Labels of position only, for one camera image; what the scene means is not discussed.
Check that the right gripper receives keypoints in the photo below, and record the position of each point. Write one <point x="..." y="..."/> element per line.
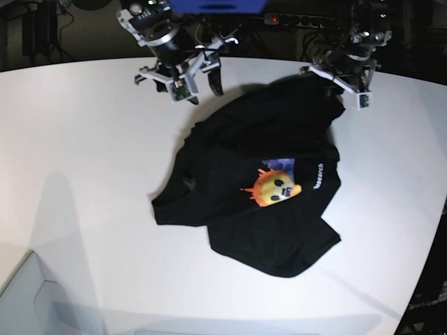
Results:
<point x="177" y="53"/>

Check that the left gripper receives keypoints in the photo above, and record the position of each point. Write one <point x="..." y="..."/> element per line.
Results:
<point x="350" y="61"/>

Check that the black t-shirt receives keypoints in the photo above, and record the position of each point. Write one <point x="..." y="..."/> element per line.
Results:
<point x="258" y="174"/>

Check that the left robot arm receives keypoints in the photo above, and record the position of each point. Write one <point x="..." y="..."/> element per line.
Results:
<point x="367" y="29"/>

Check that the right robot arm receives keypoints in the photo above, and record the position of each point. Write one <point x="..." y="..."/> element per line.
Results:
<point x="138" y="16"/>

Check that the blue box overhead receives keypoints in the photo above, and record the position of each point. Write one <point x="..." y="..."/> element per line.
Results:
<point x="218" y="6"/>

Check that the black power strip red switch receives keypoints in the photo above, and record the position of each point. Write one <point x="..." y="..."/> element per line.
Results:
<point x="300" y="21"/>

